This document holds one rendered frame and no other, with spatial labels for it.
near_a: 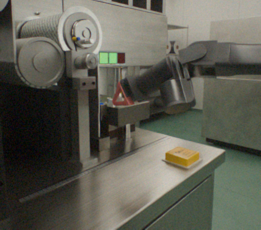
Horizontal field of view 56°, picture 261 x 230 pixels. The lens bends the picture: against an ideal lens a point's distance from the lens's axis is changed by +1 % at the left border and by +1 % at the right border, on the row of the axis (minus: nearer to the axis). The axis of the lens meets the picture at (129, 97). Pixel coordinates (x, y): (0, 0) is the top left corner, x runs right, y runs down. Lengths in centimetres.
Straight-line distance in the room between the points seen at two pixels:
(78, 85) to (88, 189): 25
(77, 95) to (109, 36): 62
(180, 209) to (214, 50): 42
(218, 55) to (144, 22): 92
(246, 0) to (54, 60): 482
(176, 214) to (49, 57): 51
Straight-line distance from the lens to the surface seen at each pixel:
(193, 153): 71
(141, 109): 84
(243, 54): 54
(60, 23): 67
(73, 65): 64
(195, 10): 566
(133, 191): 56
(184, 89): 52
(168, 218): 68
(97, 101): 76
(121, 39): 127
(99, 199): 54
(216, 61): 53
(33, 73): 63
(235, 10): 531
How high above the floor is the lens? 119
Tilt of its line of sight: 9 degrees down
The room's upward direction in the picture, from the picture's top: straight up
